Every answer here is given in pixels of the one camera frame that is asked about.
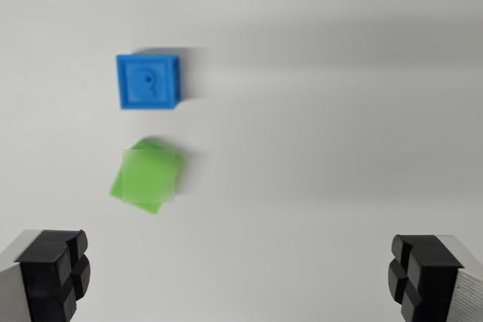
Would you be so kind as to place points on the gripper right finger with silver black pad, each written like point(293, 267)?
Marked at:
point(434, 280)

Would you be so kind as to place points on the gripper left finger with silver black pad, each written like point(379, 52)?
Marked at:
point(45, 280)

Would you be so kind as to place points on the green embossed cube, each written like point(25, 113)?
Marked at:
point(145, 176)

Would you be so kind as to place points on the blue embossed cube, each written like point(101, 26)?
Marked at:
point(148, 80)

